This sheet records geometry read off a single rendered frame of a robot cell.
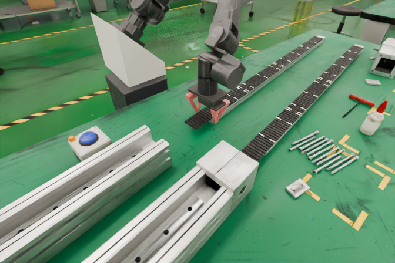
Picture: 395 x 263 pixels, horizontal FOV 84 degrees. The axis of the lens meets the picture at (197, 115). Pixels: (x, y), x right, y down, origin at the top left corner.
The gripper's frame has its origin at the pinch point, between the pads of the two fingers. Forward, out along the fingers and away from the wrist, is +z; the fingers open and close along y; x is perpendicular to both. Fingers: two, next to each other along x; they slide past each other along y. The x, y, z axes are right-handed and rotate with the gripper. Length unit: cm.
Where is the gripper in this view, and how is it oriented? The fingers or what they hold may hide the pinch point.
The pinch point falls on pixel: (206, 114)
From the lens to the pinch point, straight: 69.3
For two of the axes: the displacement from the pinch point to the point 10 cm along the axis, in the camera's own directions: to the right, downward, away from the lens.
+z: 0.0, 7.8, 6.3
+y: 7.3, 4.3, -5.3
